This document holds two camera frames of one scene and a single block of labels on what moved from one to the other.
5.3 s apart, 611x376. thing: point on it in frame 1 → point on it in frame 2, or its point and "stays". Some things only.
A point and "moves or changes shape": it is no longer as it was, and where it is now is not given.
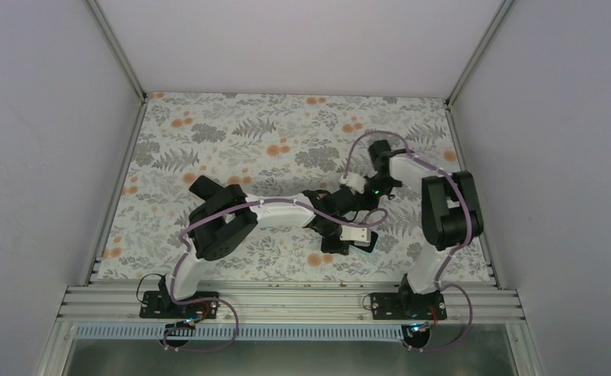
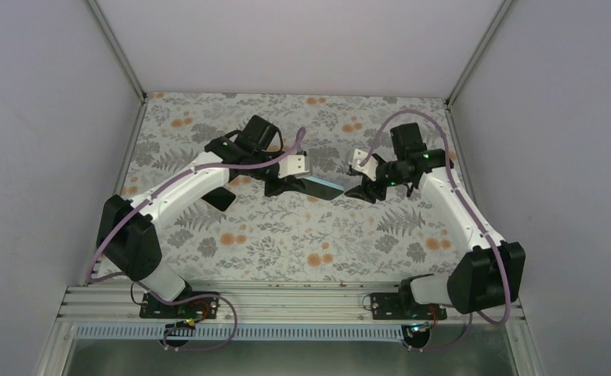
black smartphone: x=373 y=238 moves or changes shape
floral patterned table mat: x=312 y=189 stays
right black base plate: x=407 y=306 stays
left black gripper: x=339 y=248 → x=287 y=184
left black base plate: x=151 y=307 stays
